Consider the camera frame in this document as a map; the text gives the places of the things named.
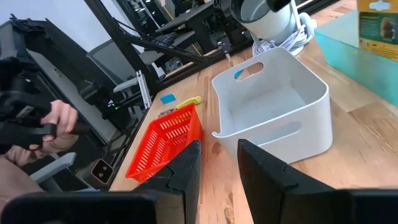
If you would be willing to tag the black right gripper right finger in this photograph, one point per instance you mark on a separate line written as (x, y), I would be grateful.
(280, 199)

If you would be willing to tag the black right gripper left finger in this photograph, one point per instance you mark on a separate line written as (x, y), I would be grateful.
(174, 199)

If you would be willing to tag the blue rectangular eraser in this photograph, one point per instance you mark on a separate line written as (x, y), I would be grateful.
(168, 98)
(238, 74)

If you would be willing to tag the yellow green crayon box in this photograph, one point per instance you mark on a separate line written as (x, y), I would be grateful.
(377, 28)

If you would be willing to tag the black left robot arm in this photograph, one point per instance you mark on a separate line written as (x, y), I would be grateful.
(192, 18)

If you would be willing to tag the red slotted plastic basket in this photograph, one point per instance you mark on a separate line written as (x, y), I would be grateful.
(161, 140)

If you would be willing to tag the grey plastic bin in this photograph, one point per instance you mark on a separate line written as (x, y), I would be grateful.
(280, 102)

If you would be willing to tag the grey office chair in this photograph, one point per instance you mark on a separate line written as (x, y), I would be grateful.
(109, 60)
(53, 166)

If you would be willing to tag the person's hand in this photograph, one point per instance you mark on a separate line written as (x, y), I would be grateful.
(62, 116)

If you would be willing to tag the green translucent plastic bin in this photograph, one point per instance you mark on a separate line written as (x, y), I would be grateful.
(348, 59)

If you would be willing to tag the person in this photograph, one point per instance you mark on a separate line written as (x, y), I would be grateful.
(15, 180)

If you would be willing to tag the white cylindrical desk lamp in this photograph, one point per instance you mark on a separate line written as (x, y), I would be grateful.
(273, 25)

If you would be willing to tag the small black table-level camera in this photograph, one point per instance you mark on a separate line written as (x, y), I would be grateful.
(102, 171)

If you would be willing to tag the silver metal bracket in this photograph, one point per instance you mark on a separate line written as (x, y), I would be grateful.
(144, 90)

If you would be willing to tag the black aluminium table frame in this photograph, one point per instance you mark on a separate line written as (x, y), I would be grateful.
(122, 40)

